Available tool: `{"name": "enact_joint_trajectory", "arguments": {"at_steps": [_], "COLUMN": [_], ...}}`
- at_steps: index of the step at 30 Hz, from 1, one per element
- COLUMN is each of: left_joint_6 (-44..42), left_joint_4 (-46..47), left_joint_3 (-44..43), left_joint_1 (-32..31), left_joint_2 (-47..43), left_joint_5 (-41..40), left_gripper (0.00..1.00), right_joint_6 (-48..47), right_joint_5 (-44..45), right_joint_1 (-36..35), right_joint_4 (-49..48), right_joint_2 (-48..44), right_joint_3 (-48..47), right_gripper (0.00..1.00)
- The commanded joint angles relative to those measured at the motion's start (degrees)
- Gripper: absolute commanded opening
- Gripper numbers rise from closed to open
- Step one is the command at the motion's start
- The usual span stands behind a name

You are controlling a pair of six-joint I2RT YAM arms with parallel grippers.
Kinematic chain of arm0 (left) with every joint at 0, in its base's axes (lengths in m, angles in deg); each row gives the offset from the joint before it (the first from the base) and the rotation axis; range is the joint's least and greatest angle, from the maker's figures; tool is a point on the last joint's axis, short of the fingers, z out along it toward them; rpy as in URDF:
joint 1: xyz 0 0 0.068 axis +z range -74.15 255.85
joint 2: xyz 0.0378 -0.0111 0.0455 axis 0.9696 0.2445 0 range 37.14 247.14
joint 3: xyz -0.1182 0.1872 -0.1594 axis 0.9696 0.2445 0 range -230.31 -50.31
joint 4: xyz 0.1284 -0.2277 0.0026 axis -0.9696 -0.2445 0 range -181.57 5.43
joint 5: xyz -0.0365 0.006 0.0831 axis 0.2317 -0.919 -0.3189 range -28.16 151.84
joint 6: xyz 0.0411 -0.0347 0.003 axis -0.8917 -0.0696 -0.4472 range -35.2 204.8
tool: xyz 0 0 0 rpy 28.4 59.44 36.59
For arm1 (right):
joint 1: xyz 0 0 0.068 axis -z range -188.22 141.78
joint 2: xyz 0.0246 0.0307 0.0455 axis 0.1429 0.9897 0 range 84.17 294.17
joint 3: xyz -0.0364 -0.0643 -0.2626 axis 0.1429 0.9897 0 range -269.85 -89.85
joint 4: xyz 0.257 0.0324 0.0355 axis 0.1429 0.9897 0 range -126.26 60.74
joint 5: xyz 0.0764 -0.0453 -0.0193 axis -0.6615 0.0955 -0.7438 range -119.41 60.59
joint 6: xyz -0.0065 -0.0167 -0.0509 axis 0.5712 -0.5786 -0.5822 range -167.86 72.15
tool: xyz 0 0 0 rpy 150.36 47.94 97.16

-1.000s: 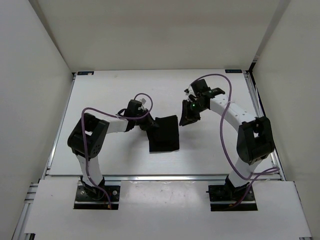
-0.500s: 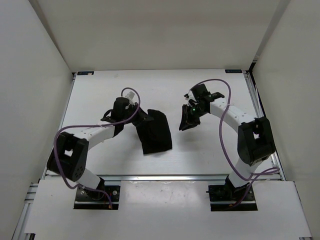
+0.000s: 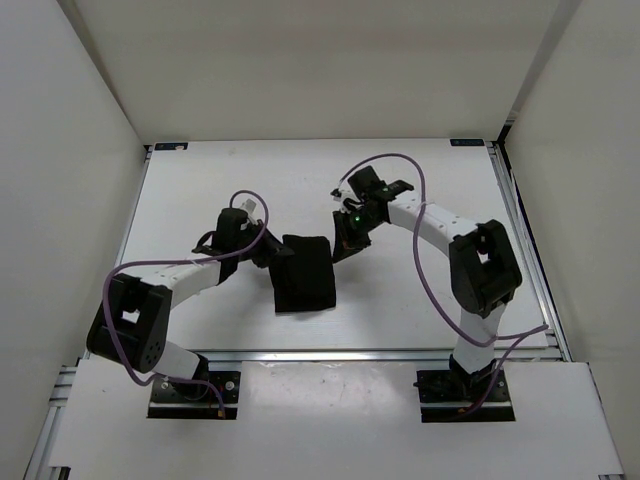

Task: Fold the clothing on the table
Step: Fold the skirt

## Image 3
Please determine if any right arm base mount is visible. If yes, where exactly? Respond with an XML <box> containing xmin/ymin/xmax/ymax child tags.
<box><xmin>413</xmin><ymin>356</ymin><xmax>516</xmax><ymax>424</ymax></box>

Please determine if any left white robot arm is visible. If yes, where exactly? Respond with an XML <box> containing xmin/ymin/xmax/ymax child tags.
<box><xmin>86</xmin><ymin>224</ymin><xmax>293</xmax><ymax>400</ymax></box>

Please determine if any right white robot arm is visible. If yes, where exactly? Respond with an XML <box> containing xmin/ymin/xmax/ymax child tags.
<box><xmin>331</xmin><ymin>180</ymin><xmax>522</xmax><ymax>400</ymax></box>

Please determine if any black skirt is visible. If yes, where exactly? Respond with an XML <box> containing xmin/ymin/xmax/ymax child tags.
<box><xmin>269</xmin><ymin>234</ymin><xmax>337</xmax><ymax>314</ymax></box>

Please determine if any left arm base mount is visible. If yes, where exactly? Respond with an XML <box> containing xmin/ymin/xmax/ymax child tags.
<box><xmin>147</xmin><ymin>360</ymin><xmax>241</xmax><ymax>421</ymax></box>

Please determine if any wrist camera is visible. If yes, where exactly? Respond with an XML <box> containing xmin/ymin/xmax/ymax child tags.
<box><xmin>192</xmin><ymin>199</ymin><xmax>262</xmax><ymax>256</ymax></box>
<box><xmin>330</xmin><ymin>166</ymin><xmax>414</xmax><ymax>204</ymax></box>

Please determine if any left blue corner label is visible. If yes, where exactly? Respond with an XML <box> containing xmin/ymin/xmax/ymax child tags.
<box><xmin>154</xmin><ymin>142</ymin><xmax>189</xmax><ymax>151</ymax></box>

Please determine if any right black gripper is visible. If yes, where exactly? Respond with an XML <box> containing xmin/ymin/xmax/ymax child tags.
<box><xmin>333</xmin><ymin>206</ymin><xmax>385</xmax><ymax>263</ymax></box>

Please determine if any blue corner label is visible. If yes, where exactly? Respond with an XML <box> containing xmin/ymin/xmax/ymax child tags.
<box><xmin>450</xmin><ymin>138</ymin><xmax>485</xmax><ymax>147</ymax></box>
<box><xmin>154</xmin><ymin>142</ymin><xmax>189</xmax><ymax>151</ymax></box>

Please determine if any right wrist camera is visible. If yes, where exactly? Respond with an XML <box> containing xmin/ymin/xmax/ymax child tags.
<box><xmin>330</xmin><ymin>166</ymin><xmax>414</xmax><ymax>204</ymax></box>

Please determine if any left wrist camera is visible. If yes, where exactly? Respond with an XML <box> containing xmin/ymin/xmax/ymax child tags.
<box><xmin>192</xmin><ymin>199</ymin><xmax>262</xmax><ymax>256</ymax></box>

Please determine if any right blue corner label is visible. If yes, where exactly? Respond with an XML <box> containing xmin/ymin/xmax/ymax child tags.
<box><xmin>450</xmin><ymin>138</ymin><xmax>485</xmax><ymax>147</ymax></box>

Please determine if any aluminium front rail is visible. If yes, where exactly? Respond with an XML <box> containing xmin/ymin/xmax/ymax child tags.
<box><xmin>89</xmin><ymin>348</ymin><xmax>571</xmax><ymax>365</ymax></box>

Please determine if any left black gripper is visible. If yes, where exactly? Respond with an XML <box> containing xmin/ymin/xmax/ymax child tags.
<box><xmin>234</xmin><ymin>219</ymin><xmax>294</xmax><ymax>268</ymax></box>

